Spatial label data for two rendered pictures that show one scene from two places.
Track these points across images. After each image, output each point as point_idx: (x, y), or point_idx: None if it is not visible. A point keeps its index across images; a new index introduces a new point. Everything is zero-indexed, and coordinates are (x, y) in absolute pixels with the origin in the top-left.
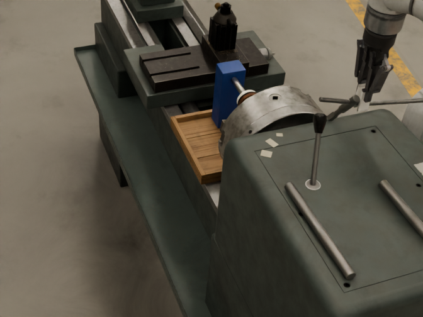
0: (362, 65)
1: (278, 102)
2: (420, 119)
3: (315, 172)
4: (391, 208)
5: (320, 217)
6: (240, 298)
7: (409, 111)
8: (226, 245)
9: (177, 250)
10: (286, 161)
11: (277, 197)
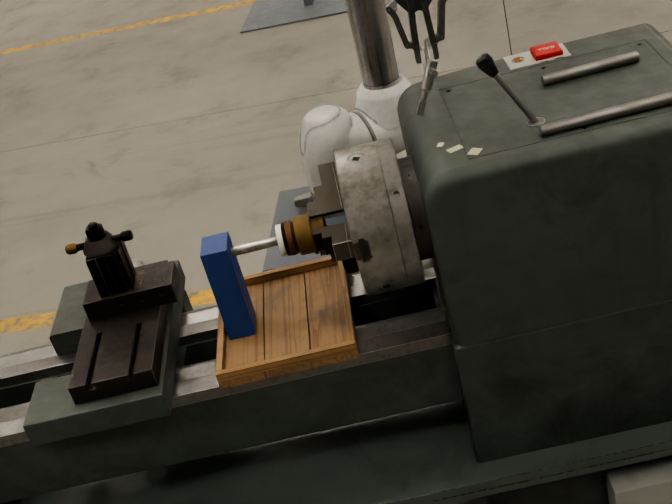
0: (412, 24)
1: (366, 155)
2: (341, 147)
3: (527, 107)
4: (579, 80)
5: None
6: (563, 334)
7: (322, 153)
8: (500, 314)
9: (379, 490)
10: (492, 139)
11: (555, 141)
